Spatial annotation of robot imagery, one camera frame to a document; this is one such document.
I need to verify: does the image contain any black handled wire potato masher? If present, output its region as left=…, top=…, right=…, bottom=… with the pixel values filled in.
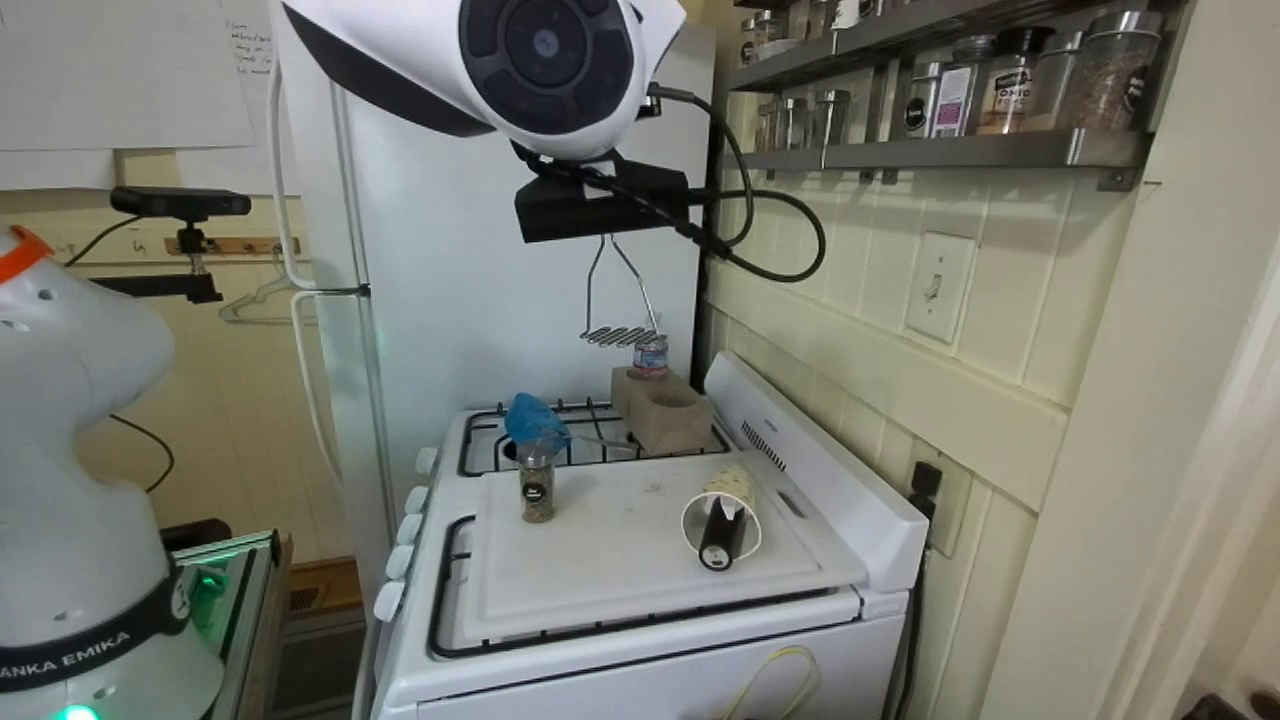
left=571, top=234, right=669, bottom=355

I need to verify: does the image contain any white cutting board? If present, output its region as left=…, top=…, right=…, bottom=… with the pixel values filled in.
left=470, top=450, right=871, bottom=649

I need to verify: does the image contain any white refrigerator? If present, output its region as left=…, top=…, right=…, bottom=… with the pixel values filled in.
left=271, top=0, right=713, bottom=562

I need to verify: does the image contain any white gas stove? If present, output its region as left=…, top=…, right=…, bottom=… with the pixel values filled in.
left=352, top=347, right=932, bottom=720

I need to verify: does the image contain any wall outlet with black plug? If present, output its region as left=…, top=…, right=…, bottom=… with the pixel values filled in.
left=908, top=456, right=981, bottom=560

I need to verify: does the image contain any blue plastic cup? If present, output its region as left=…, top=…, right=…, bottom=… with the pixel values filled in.
left=501, top=386, right=577, bottom=456

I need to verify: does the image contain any white light switch plate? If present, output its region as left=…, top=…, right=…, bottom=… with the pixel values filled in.
left=904, top=231, right=981, bottom=347

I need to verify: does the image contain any small black cylinder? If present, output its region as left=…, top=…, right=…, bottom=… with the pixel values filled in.
left=699, top=498, right=745, bottom=570

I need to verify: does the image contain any dark label spice jar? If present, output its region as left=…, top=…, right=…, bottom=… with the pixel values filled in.
left=976, top=28, right=1081, bottom=138

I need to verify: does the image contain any small glass spice jar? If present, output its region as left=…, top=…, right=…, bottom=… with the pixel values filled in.
left=811, top=87, right=853, bottom=150
left=890, top=59, right=940, bottom=144
left=771, top=93, right=811, bottom=150

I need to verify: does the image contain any white label spice jar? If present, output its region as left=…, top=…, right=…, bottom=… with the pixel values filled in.
left=932, top=54, right=983, bottom=138

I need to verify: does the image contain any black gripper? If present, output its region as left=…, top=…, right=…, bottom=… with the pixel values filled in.
left=511, top=176, right=659, bottom=246

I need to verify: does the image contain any black outlet power cord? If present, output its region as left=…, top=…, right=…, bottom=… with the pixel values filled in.
left=885, top=508, right=932, bottom=720

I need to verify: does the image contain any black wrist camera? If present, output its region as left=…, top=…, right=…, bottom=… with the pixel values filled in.
left=599, top=154, right=694, bottom=206

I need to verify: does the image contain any metal robot mount stand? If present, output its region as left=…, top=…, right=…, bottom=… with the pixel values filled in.
left=158, top=528, right=296, bottom=720

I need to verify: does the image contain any metal spice shelf with brackets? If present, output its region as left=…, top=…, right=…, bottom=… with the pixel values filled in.
left=718, top=121, right=1161, bottom=192

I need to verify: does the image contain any large glass spice jar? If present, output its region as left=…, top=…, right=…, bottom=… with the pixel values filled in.
left=1073, top=2, right=1171, bottom=137

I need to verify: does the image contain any black stereo camera on stand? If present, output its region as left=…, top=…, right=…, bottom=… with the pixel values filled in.
left=75, top=182, right=256, bottom=308

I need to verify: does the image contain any clear plastic water bottle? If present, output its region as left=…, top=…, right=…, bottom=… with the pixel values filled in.
left=633, top=330, right=670, bottom=382

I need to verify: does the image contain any white whiteboard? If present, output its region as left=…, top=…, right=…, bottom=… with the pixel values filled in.
left=0, top=0, right=281, bottom=161

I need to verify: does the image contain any brown cardboard box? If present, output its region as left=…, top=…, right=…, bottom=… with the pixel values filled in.
left=612, top=366, right=713, bottom=460

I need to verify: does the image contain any clear spice grinder jar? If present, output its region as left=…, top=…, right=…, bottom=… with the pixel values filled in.
left=517, top=438, right=564, bottom=528

